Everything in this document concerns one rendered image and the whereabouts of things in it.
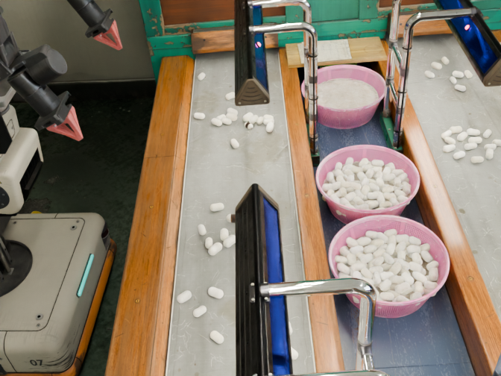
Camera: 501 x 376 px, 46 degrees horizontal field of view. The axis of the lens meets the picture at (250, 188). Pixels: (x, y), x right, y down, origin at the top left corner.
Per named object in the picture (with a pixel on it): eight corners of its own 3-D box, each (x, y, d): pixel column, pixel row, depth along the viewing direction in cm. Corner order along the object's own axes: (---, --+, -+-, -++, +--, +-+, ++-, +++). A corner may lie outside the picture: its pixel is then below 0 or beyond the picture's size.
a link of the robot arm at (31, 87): (9, 68, 131) (-1, 82, 127) (30, 54, 129) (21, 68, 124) (31, 92, 135) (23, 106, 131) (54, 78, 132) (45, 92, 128)
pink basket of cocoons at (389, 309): (335, 334, 131) (336, 307, 125) (322, 245, 151) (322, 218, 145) (458, 326, 130) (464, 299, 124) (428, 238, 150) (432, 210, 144)
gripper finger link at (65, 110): (94, 127, 140) (66, 98, 135) (86, 145, 135) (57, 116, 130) (72, 139, 143) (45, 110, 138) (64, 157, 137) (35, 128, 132)
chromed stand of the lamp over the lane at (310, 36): (255, 171, 175) (241, 31, 146) (253, 131, 190) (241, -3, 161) (320, 166, 175) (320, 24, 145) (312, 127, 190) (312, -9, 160)
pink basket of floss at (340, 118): (348, 146, 181) (350, 120, 174) (285, 113, 196) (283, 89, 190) (401, 107, 194) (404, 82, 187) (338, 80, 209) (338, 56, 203)
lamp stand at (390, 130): (391, 161, 174) (406, 18, 144) (379, 121, 189) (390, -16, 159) (458, 156, 173) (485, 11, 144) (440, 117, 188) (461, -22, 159)
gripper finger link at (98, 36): (133, 36, 174) (112, 9, 169) (127, 47, 168) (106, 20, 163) (115, 46, 176) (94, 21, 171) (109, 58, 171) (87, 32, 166)
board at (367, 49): (288, 68, 200) (288, 65, 199) (285, 46, 211) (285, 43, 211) (387, 60, 199) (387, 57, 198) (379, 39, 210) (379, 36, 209)
